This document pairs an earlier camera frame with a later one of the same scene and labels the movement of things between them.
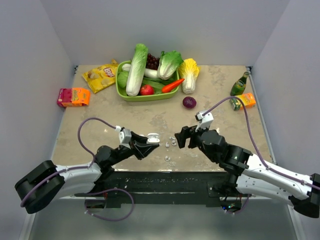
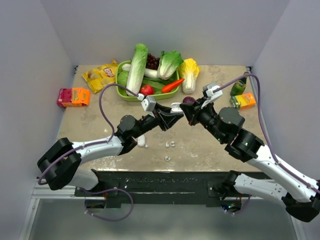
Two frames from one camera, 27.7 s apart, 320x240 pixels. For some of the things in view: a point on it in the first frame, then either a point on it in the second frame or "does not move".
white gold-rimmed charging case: (153, 138) -> (175, 108)
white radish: (148, 72) does not move
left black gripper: (141, 149) -> (166, 121)
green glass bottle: (238, 87) does not move
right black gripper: (188, 132) -> (192, 111)
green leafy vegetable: (157, 84) does not move
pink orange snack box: (73, 97) does not move
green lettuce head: (170, 61) does not move
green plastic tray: (122, 93) does not move
